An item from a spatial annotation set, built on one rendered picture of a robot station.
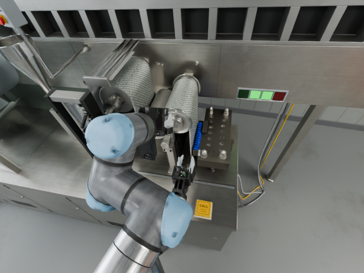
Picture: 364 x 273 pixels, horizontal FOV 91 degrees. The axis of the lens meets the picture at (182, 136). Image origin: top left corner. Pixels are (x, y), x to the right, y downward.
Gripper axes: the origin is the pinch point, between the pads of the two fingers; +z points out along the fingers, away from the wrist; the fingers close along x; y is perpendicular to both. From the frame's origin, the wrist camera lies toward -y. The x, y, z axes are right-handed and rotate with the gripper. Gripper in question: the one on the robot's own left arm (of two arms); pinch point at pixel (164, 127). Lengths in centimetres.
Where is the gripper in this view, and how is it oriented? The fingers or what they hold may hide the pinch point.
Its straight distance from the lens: 64.3
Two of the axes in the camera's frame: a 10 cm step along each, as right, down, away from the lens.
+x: -9.8, -1.1, 1.8
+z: 2.0, -1.6, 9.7
